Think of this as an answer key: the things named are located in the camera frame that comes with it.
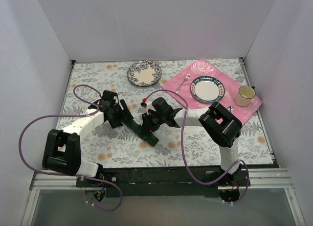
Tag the aluminium frame rail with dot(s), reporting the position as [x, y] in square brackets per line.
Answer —
[263, 178]

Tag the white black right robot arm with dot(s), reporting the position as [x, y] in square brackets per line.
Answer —
[221, 125]

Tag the silver fork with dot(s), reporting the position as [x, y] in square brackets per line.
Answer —
[184, 80]

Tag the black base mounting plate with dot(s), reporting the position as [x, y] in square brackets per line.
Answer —
[165, 181]

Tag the blue floral ceramic plate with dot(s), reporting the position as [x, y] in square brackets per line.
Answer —
[144, 73]

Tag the dark green cloth napkin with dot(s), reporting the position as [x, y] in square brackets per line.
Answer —
[146, 136]

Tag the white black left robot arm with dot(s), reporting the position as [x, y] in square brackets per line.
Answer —
[63, 147]

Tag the cream enamel mug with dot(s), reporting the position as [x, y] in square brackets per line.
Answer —
[244, 95]

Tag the green rimmed white plate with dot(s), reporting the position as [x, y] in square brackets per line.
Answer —
[207, 89]

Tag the silver spoon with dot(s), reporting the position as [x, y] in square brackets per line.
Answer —
[230, 109]

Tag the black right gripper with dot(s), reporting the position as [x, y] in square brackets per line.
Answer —
[149, 121]

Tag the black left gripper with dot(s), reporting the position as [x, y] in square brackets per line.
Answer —
[120, 114]

